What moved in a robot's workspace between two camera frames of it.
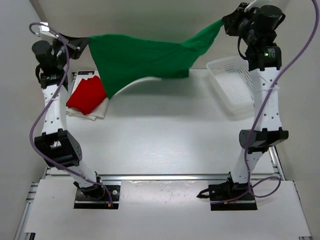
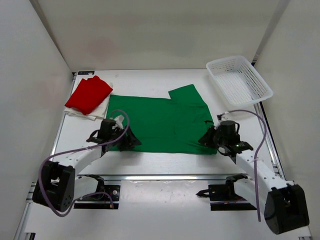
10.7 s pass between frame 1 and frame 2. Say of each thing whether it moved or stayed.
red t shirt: stayed
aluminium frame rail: stayed
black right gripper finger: moved
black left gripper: moved
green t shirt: moved
